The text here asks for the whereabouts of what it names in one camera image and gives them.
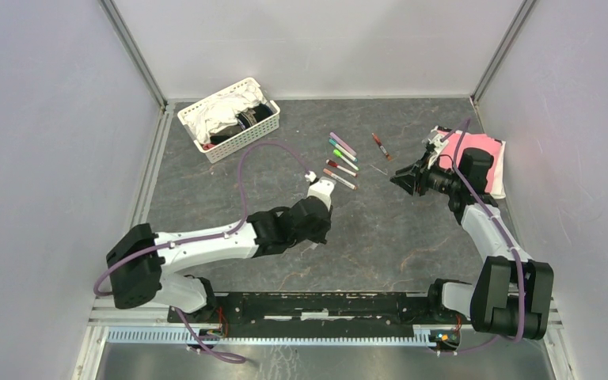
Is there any thin pen refill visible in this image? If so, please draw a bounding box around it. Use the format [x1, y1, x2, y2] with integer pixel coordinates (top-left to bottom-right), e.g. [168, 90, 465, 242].
[370, 165, 388, 176]

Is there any white cloth under pink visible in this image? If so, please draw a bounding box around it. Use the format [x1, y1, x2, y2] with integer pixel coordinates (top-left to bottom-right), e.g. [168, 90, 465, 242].
[429, 125, 507, 200]

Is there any dark cloth in basket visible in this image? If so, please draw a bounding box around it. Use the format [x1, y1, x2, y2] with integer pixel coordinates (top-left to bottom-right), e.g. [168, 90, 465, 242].
[237, 104, 273, 131]

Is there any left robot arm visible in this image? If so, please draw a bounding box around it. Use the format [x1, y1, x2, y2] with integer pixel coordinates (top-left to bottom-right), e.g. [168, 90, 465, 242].
[106, 196, 333, 323]

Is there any brown pen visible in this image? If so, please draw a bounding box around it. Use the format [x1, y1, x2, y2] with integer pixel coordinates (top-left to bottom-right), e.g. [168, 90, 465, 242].
[372, 133, 393, 161]

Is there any red white marker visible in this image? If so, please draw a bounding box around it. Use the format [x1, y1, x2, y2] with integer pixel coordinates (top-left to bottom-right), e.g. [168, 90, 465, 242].
[326, 159, 357, 177]

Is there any white cloth in basket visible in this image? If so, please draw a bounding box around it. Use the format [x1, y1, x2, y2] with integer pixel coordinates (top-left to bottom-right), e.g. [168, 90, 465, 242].
[183, 85, 266, 144]

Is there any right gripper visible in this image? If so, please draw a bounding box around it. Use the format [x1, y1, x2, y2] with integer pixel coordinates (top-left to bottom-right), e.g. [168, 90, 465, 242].
[389, 150, 463, 196]

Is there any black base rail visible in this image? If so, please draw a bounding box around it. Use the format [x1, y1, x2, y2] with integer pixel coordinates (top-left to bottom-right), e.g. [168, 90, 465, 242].
[167, 292, 471, 340]

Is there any white plastic basket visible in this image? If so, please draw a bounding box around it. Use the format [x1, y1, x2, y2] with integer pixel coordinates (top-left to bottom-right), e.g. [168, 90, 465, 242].
[177, 78, 281, 163]

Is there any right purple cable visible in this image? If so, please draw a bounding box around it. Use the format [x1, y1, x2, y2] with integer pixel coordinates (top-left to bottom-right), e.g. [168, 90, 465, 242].
[440, 117, 526, 355]

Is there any purple pen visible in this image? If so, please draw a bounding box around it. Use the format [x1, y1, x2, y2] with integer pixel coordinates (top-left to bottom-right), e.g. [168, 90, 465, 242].
[329, 131, 357, 157]

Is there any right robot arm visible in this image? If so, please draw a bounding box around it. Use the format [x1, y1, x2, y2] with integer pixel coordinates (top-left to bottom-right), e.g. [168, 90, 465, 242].
[389, 146, 554, 340]

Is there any teal white marker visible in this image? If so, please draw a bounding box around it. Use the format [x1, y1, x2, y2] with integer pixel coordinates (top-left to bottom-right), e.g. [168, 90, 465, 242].
[329, 138, 358, 162]

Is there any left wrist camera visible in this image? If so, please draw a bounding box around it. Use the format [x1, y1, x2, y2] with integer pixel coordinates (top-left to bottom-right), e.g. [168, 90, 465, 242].
[304, 171, 336, 211]

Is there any white cable duct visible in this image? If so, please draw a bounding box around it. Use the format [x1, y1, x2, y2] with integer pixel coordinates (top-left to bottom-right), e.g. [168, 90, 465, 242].
[106, 326, 436, 348]

